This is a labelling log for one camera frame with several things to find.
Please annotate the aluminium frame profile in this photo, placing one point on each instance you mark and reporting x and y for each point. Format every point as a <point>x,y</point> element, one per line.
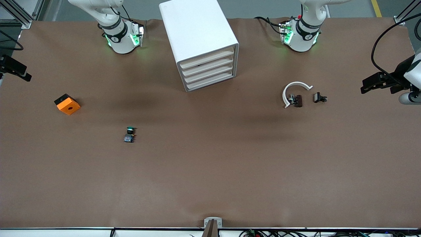
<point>406,13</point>
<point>19,14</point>

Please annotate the green push button switch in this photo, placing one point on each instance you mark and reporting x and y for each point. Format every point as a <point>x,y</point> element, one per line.
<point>129,135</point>

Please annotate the brown table mat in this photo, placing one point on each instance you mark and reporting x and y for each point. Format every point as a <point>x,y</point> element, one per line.
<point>210,171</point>

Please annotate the white curved plastic piece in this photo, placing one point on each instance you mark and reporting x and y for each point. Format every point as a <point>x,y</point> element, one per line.
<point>297,83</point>

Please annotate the grey metal bracket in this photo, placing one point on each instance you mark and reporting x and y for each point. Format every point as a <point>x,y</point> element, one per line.
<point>213,221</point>

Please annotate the small black clip part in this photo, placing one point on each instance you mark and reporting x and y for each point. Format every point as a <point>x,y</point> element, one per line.
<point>317,97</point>

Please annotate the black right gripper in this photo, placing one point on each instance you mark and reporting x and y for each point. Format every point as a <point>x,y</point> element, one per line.
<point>7,64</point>

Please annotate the small brown electrical component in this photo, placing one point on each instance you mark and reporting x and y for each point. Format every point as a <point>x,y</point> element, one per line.
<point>298,100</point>

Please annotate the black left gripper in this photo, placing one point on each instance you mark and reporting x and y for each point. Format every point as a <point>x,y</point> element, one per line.
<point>400,73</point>

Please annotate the orange block with black side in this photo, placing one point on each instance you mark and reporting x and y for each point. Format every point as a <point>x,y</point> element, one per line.
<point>69,106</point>

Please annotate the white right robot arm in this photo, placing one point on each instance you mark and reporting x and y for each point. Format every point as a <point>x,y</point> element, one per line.
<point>120,42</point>

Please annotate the white table edge rail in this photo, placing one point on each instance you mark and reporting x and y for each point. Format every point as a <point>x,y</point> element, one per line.
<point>65,233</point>

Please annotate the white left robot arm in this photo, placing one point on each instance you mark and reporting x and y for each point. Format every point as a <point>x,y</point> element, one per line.
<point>301,39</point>

